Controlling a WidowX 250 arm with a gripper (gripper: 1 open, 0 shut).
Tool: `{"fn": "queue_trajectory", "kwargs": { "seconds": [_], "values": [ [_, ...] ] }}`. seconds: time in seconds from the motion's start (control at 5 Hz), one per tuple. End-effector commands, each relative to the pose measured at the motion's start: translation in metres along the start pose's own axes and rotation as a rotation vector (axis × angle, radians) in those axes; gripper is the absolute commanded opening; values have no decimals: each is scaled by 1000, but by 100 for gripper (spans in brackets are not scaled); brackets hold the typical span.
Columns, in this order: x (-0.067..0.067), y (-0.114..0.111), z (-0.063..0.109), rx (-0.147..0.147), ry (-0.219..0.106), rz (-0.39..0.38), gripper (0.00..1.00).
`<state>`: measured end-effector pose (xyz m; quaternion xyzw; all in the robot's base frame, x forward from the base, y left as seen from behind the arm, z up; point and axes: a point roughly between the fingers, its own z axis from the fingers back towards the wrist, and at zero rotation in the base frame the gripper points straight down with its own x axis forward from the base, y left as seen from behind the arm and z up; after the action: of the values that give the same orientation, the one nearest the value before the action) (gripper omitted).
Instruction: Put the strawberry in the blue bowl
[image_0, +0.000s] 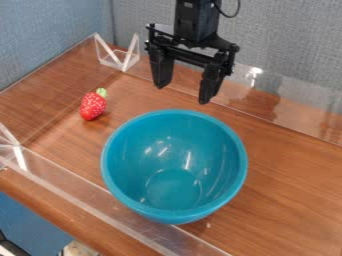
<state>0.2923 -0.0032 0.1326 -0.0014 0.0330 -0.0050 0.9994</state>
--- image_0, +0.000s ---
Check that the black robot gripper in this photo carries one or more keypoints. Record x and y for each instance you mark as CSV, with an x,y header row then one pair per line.
x,y
192,41

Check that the red toy strawberry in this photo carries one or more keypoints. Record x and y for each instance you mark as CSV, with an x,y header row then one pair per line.
x,y
94,104

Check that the blue plastic bowl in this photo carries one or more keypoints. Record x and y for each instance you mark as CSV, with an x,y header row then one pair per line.
x,y
174,164

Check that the clear acrylic back barrier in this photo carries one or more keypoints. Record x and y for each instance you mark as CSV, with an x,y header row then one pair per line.
x,y
295,104

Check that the clear acrylic barrier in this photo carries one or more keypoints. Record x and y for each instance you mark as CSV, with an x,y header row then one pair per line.
x,y
295,104
49,181

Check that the clear acrylic front barrier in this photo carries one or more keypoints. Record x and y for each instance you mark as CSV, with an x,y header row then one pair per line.
x,y
49,181

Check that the clear acrylic corner bracket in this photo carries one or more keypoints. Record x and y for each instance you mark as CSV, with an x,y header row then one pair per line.
x,y
118,59

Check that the clear acrylic left bracket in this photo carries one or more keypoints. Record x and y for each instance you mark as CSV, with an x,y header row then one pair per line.
x,y
11,150

